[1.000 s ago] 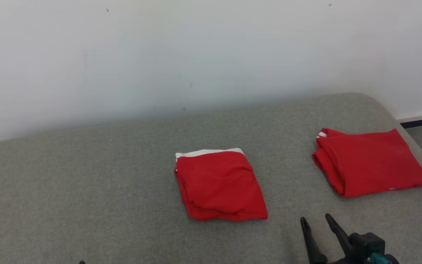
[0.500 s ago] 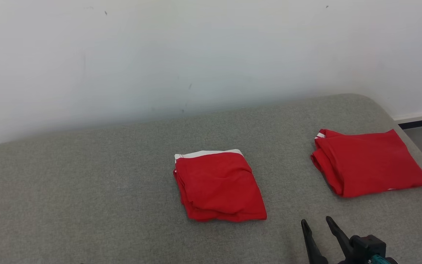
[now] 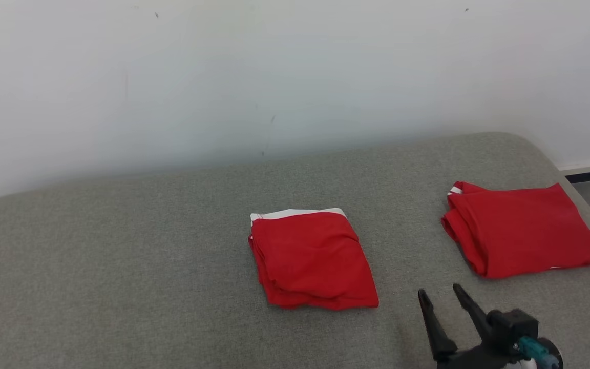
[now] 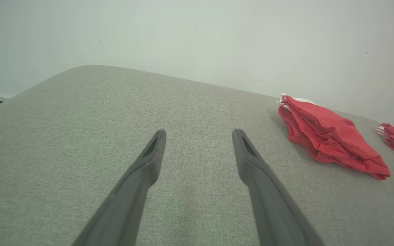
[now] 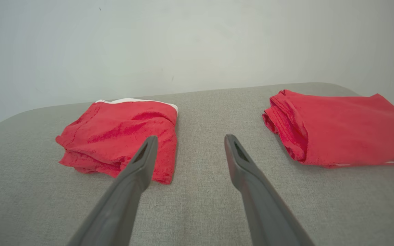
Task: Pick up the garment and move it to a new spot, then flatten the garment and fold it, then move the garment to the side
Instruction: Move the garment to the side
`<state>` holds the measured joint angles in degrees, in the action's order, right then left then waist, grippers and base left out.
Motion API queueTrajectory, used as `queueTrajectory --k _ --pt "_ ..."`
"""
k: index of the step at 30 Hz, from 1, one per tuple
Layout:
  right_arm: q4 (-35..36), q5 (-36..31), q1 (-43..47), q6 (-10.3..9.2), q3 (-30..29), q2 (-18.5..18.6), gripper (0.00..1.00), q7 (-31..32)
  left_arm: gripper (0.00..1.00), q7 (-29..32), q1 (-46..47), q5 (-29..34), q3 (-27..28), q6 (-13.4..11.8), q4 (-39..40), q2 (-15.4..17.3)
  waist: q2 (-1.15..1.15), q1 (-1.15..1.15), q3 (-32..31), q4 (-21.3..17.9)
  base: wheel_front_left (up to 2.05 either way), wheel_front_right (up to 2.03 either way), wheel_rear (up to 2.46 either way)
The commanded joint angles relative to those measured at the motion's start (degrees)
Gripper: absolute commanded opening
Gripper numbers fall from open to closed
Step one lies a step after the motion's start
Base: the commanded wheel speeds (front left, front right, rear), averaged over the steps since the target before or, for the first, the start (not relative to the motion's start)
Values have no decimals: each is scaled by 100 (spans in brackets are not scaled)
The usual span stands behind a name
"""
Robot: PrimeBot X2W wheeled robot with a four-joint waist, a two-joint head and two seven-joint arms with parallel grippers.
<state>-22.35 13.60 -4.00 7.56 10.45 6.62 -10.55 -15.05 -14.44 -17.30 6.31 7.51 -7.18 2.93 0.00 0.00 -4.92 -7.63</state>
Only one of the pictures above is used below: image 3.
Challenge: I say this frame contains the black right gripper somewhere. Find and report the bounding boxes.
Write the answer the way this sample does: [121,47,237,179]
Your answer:
[418,283,521,369]

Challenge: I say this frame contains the red jersey with white trim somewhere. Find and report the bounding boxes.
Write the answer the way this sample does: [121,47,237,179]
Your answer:
[441,181,590,279]

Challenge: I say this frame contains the red shorts with white panels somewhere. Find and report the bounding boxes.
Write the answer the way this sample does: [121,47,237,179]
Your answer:
[247,208,380,311]

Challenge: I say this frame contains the grey fabric sofa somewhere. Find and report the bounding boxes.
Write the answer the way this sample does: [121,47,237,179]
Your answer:
[0,132,590,369]

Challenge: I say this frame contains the teal camera cable connector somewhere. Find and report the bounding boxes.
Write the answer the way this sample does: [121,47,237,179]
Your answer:
[517,336,560,369]

